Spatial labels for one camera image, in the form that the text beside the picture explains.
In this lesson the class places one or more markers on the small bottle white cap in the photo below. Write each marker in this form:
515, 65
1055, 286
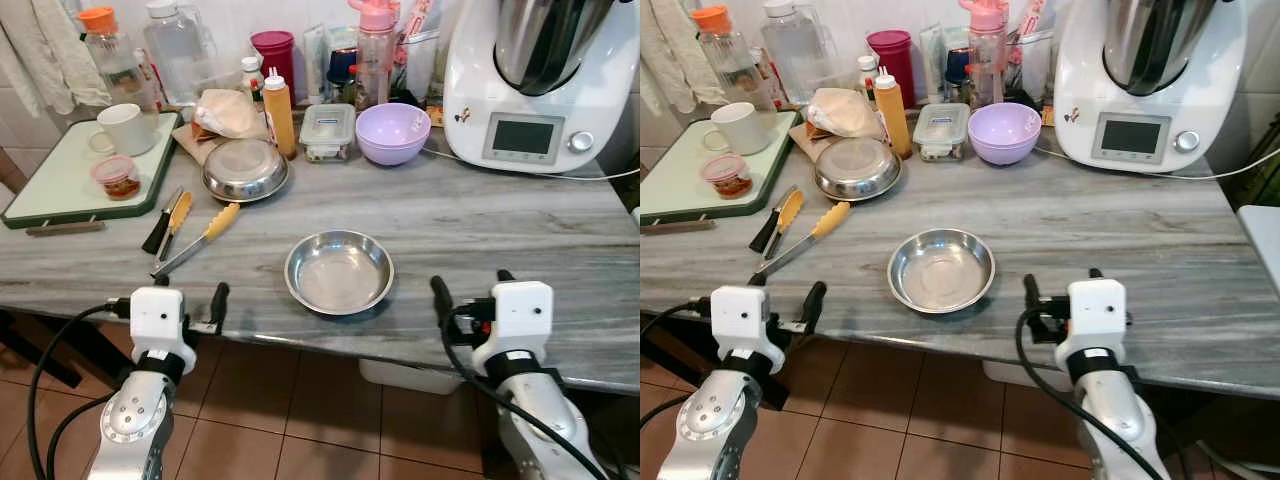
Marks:
867, 75
251, 75

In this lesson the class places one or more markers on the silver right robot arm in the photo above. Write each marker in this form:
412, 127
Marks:
1110, 410
540, 420

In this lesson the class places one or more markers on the steel tongs yellow grip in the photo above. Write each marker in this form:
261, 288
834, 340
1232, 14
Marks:
830, 217
220, 218

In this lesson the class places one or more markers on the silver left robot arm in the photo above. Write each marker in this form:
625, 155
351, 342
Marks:
135, 420
710, 425

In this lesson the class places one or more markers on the dark blue jar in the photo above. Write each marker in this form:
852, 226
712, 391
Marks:
342, 68
955, 68

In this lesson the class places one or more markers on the clear plastic water jug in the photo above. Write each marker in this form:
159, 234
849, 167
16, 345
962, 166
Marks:
178, 55
795, 55

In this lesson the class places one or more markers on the small plastic red sauce cup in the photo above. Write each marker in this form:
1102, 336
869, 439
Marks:
118, 180
728, 178

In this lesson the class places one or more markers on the maroon plastic cup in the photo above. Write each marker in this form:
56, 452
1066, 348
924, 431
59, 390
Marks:
890, 55
273, 55

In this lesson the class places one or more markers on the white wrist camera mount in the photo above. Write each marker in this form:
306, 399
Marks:
158, 315
1095, 305
520, 310
740, 312

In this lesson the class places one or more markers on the clear bottle orange cap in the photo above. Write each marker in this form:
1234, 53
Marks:
725, 65
110, 65

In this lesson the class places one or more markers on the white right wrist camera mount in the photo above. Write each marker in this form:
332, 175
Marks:
520, 310
1095, 305

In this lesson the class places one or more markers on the white ceramic mug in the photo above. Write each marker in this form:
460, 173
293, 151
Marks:
128, 128
742, 128

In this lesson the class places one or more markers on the pink lidded water bottle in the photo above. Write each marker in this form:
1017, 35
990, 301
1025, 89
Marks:
375, 55
985, 55

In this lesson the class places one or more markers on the white flat panel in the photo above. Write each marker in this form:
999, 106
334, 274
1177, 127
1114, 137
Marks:
1262, 245

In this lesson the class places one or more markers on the clear lidded food container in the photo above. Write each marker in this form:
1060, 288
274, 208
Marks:
327, 130
940, 128

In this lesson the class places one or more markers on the orange squeeze bottle white cap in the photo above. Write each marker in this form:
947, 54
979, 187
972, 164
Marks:
891, 118
280, 120

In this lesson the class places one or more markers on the brown wooden stick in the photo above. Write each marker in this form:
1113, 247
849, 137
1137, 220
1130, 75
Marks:
65, 228
670, 226

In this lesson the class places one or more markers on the white plastic bin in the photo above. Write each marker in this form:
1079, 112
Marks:
1020, 376

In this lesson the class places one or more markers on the clear plastic tub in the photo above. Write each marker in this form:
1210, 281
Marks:
1035, 70
422, 70

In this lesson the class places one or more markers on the red and white packet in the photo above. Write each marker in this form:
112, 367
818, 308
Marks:
420, 20
1030, 20

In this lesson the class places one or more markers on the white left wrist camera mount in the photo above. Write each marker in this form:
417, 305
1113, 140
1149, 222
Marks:
158, 315
740, 312

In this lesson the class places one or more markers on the brown paper sheet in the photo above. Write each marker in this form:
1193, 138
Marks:
192, 145
805, 142

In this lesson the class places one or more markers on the green rimmed cutting board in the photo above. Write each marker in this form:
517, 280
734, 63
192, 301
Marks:
60, 185
680, 185

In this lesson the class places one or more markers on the stainless steel bowl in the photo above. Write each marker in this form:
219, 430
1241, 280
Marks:
245, 170
940, 272
340, 275
857, 168

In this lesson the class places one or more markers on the purple plastic bowl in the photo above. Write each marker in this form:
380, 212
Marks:
1004, 133
392, 135

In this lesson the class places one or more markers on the white upright packet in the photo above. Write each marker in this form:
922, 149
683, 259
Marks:
930, 60
315, 60

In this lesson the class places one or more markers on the beige hanging towel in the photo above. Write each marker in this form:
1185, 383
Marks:
675, 55
50, 50

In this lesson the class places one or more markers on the white kitchen food processor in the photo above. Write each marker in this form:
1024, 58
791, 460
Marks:
560, 110
1170, 100

